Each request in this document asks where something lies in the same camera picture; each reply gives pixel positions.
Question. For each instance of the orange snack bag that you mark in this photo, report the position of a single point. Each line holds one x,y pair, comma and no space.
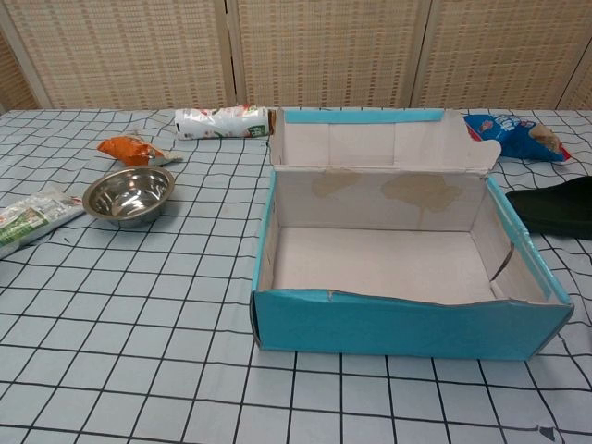
125,150

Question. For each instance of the blue checkered tablecloth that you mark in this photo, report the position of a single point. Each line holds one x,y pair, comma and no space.
139,347

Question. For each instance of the blue cardboard shoe box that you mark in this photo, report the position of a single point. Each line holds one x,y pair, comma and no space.
370,324

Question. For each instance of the blue snack bag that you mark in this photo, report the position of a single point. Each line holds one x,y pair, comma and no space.
509,134

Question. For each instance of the white labelled drink bottle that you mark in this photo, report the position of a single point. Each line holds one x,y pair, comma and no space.
217,122

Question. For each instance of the stainless steel bowl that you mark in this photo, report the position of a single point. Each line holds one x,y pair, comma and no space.
129,194

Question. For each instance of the black rubber slipper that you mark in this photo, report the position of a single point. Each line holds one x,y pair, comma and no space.
555,208

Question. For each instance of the bamboo folding screen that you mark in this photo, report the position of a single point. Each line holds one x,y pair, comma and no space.
324,46

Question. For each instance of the green white snack package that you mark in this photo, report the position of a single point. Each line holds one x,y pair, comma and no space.
28,222

